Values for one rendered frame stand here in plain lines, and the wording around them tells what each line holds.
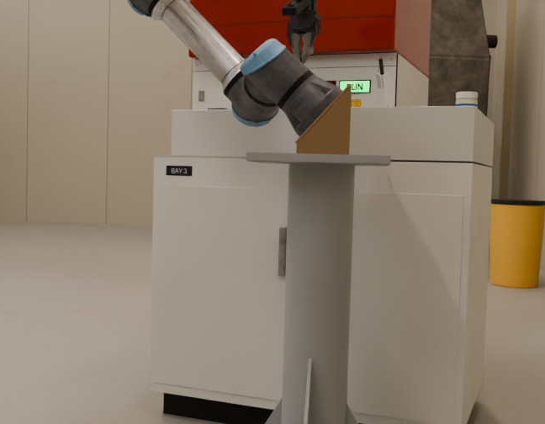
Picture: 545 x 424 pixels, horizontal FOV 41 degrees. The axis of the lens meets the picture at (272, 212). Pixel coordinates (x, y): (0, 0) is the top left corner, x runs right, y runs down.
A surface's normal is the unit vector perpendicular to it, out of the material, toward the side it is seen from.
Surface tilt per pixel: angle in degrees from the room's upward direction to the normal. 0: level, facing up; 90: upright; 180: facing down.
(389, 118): 90
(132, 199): 90
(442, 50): 64
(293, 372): 90
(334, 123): 90
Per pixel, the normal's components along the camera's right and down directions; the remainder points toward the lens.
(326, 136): -0.10, 0.05
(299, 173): -0.66, 0.02
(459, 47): 0.08, -0.39
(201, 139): -0.37, 0.04
